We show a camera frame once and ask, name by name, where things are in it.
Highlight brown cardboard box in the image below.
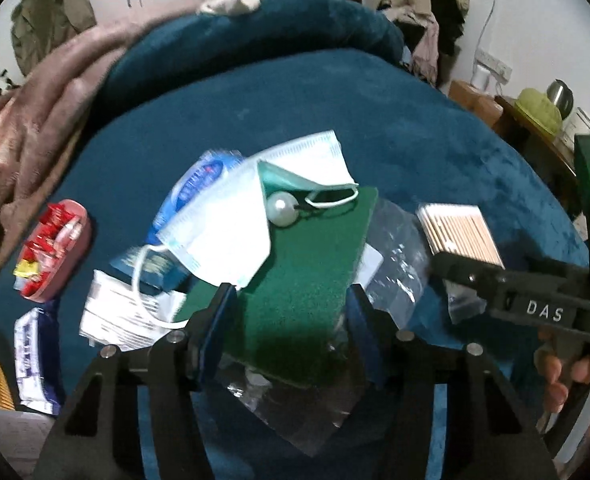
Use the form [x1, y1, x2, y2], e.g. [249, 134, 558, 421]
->
[447, 80, 506, 126]

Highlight white pearl ball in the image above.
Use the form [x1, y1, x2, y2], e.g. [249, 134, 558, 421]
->
[266, 192, 322, 227]

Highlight dark wooden side table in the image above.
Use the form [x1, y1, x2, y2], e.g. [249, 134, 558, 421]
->
[495, 95, 578, 211]

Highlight olive green jacket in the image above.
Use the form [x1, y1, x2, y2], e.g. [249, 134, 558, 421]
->
[10, 0, 98, 78]

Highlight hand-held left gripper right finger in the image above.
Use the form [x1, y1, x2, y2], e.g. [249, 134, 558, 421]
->
[345, 282, 558, 480]

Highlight dark blue packet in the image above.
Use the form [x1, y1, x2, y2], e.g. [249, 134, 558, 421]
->
[109, 245, 188, 293]

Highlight white wall socket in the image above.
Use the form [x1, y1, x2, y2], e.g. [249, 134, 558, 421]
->
[475, 49, 513, 81]

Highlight panda plush toy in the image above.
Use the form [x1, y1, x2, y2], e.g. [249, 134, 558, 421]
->
[0, 69, 18, 102]

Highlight white printed packet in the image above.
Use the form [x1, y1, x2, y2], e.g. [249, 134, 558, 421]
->
[79, 269, 188, 352]

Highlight green cloth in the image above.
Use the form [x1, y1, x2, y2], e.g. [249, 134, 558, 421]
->
[515, 87, 563, 136]

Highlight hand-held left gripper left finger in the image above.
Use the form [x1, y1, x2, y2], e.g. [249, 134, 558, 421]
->
[32, 282, 240, 480]

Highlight white face mask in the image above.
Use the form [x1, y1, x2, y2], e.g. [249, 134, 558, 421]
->
[134, 130, 360, 332]

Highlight cotton swab box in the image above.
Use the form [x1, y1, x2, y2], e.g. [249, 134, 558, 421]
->
[417, 202, 506, 271]

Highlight blue and white packet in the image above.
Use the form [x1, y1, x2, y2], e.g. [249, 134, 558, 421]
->
[14, 305, 66, 416]

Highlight white box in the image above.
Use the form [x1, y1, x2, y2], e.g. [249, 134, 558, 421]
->
[565, 107, 590, 151]

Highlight metal kettle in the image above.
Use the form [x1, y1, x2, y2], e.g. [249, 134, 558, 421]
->
[546, 79, 574, 118]

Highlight person's right hand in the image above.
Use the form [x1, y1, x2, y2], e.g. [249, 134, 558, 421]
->
[534, 329, 590, 438]

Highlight blue tissue packet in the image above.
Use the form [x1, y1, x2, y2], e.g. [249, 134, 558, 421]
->
[147, 147, 248, 246]

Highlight teal plush bed cover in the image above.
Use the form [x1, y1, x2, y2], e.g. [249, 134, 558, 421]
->
[0, 50, 590, 480]

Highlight white paper sheet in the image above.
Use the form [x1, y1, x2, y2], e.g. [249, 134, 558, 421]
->
[0, 402, 58, 480]

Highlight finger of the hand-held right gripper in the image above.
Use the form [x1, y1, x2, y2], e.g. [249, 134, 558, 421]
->
[431, 251, 590, 312]

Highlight teal plush pillow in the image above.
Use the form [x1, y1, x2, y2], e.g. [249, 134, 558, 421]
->
[97, 0, 406, 121]

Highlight clear plastic bag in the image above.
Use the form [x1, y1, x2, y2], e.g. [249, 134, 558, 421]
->
[215, 197, 436, 453]

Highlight green scouring pad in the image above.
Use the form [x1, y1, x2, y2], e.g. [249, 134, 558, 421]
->
[175, 187, 380, 392]

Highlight pile of clothes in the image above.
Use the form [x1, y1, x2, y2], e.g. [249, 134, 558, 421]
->
[370, 0, 470, 86]

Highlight pink brown blanket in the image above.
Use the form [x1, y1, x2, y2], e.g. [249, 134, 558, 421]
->
[0, 7, 206, 221]

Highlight pink container of red candies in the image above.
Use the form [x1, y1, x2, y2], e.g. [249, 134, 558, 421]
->
[14, 199, 94, 304]

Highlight white cable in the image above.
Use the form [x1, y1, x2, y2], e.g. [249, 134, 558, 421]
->
[475, 0, 502, 56]

